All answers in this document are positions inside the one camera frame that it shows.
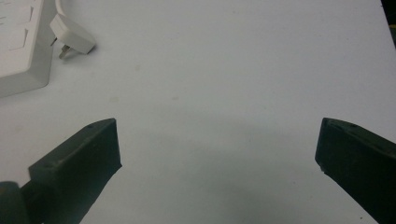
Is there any white cable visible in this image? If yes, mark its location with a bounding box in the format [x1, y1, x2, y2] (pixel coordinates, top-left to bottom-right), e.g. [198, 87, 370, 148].
[54, 0, 67, 17]

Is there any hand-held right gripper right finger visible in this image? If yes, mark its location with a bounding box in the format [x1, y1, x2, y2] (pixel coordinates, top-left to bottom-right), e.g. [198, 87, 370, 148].
[314, 117, 396, 224]

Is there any white power strip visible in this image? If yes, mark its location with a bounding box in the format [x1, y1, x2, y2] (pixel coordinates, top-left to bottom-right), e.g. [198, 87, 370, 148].
[0, 0, 58, 99]

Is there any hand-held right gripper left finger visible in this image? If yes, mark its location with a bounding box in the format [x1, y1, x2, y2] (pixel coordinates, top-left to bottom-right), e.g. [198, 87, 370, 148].
[20, 118, 122, 224]

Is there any white power plug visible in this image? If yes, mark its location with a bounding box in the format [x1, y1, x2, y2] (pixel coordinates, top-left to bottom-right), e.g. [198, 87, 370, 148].
[49, 13, 97, 60]

